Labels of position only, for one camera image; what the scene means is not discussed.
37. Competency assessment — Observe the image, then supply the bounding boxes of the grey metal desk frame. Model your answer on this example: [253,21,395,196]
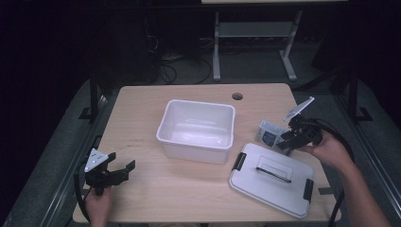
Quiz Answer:
[212,9,304,82]

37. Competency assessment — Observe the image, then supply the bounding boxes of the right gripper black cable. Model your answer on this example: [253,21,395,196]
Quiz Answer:
[310,117,356,227]

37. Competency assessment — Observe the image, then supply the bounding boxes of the black metal stand post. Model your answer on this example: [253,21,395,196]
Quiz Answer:
[78,71,102,123]
[347,68,374,123]

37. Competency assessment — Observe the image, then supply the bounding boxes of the person's right hand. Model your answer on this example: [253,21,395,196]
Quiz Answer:
[304,129,354,173]

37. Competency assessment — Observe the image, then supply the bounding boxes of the small clear packet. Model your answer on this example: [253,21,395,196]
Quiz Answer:
[254,119,291,155]

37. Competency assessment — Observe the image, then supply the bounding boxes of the black floor cables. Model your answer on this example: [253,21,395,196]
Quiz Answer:
[159,55,213,85]

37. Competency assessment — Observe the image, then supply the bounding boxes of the person's left hand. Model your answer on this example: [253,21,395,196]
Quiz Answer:
[84,186,113,221]

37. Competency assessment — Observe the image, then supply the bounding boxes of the white lid with black handle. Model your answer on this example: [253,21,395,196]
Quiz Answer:
[228,142,316,219]

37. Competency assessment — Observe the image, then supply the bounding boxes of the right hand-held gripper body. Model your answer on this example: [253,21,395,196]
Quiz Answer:
[283,96,324,150]

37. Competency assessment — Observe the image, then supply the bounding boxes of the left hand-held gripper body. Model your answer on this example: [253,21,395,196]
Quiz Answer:
[83,148,129,197]

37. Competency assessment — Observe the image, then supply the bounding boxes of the white plastic storage bin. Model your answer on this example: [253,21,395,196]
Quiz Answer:
[155,98,236,165]

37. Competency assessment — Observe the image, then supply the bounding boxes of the aluminium frame rail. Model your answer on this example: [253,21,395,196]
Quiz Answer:
[40,94,110,227]
[333,94,401,217]

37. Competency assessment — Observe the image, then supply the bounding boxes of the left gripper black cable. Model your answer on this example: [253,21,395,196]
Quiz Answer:
[73,160,93,223]

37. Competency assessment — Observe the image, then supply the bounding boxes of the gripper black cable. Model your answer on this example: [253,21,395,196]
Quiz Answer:
[73,160,93,223]
[310,117,356,227]

